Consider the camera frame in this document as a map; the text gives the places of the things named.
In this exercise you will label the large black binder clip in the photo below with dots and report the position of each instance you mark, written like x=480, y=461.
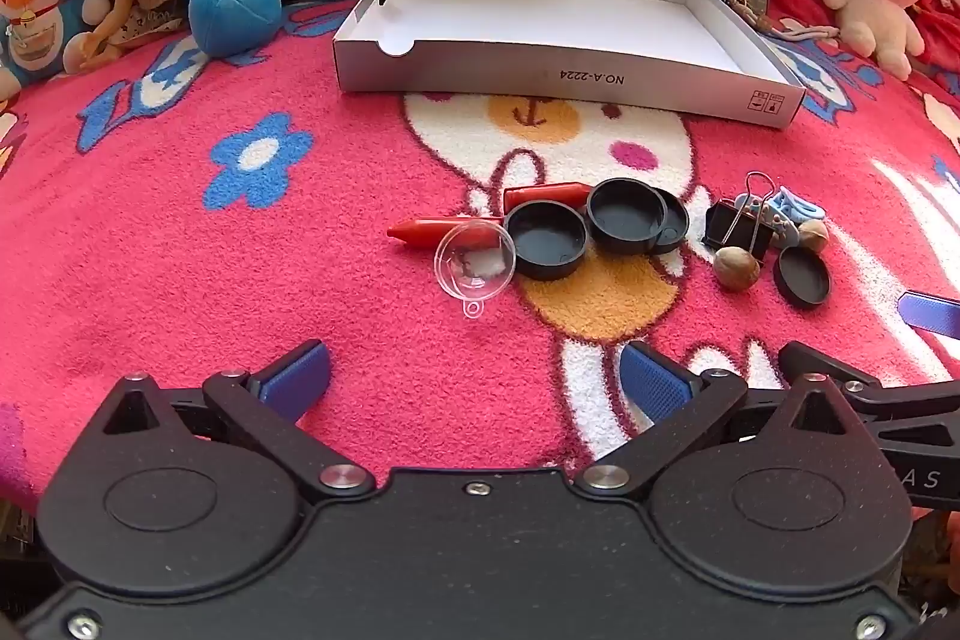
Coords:
x=731, y=224

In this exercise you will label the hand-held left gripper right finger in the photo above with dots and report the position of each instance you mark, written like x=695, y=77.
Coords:
x=652, y=385

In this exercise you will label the brown walnut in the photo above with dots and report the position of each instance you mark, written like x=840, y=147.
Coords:
x=814, y=235

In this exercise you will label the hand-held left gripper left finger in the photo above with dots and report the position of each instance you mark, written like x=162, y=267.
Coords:
x=300, y=374

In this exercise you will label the white cardboard box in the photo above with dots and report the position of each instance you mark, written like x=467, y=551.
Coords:
x=555, y=18

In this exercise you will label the clear plastic half sphere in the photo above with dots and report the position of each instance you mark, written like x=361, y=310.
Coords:
x=469, y=276

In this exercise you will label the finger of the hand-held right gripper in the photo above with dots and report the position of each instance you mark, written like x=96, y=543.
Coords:
x=934, y=314
x=814, y=361

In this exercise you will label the brown acorn nut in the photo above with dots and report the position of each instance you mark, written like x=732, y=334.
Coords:
x=735, y=267

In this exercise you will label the black round lid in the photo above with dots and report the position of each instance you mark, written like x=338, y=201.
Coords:
x=802, y=276
x=676, y=221
x=545, y=239
x=626, y=216

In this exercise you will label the red crayon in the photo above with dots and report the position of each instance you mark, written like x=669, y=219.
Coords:
x=420, y=231
x=547, y=192

